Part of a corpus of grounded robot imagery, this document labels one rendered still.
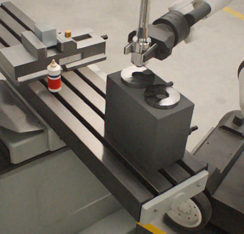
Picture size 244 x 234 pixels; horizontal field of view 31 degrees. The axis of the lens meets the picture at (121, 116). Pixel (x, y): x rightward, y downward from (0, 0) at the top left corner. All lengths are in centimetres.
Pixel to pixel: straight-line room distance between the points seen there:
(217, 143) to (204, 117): 110
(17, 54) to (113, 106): 44
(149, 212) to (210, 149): 70
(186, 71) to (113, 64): 55
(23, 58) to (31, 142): 27
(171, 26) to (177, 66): 218
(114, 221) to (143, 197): 86
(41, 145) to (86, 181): 34
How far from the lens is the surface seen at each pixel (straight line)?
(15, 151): 140
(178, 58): 344
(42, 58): 144
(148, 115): 104
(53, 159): 150
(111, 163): 116
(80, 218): 183
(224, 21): 413
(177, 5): 124
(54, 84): 138
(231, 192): 164
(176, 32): 116
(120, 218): 195
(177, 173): 116
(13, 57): 146
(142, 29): 106
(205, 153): 172
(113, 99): 116
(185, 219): 168
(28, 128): 136
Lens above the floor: 174
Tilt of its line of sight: 39 degrees down
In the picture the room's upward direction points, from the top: 5 degrees clockwise
